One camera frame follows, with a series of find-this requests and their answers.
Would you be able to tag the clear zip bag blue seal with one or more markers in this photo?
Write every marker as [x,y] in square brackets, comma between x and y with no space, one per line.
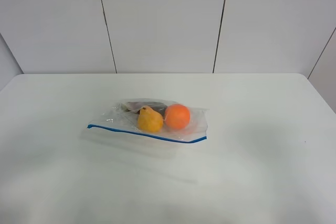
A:
[115,126]

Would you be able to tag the dark purple eggplant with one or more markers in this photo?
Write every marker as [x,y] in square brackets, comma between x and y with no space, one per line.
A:
[136,106]

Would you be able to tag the orange fruit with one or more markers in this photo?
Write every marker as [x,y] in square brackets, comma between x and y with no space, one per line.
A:
[177,116]

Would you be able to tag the yellow pear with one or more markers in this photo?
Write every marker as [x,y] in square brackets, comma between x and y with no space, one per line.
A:
[149,120]

